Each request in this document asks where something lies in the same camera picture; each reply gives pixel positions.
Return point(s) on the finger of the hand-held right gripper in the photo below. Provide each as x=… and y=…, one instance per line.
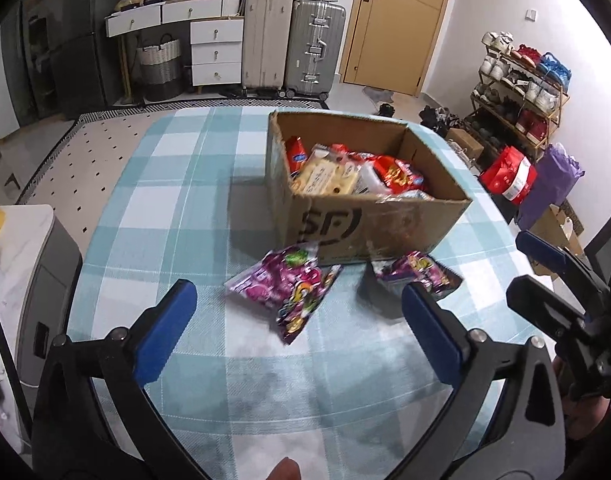
x=535, y=300
x=540, y=250

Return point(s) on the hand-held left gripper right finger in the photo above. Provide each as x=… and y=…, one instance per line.
x=430, y=332

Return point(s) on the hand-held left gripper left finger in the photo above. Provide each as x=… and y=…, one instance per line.
x=165, y=332

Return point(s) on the purple snack bag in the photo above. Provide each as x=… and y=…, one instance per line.
x=285, y=285
x=425, y=270

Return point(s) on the blue white snack packet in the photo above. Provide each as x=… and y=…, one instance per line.
x=419, y=195

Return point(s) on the red snack bag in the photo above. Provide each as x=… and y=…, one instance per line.
x=398, y=172

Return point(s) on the white snack bag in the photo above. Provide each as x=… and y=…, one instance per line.
x=371, y=180

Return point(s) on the beige snack packet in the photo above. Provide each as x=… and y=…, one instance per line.
x=325, y=175

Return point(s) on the red blue snack packet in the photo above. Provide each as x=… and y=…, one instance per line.
x=295, y=155

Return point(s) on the person's right hand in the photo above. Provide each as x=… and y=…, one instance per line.
x=588, y=417

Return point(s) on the person's left hand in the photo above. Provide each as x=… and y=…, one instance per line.
x=285, y=470

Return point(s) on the red shopping bag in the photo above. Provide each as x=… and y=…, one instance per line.
x=510, y=175

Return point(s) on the small cardboard box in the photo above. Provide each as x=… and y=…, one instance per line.
x=465, y=142

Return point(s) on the shoe rack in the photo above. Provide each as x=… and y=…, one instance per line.
x=520, y=95

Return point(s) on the black slippers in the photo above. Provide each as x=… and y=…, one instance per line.
x=386, y=109

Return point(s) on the woven laundry basket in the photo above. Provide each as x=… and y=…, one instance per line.
x=159, y=67

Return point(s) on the wooden door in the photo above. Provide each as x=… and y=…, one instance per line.
x=395, y=25

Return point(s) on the white drawer desk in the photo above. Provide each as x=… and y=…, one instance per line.
x=205, y=35

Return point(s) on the silver suitcase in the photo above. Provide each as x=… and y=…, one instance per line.
x=315, y=47

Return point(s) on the dark grey fridge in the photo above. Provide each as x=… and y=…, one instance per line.
x=70, y=40

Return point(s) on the beige suitcase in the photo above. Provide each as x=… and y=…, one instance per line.
x=266, y=40

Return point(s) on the light switch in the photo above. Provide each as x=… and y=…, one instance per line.
x=531, y=15

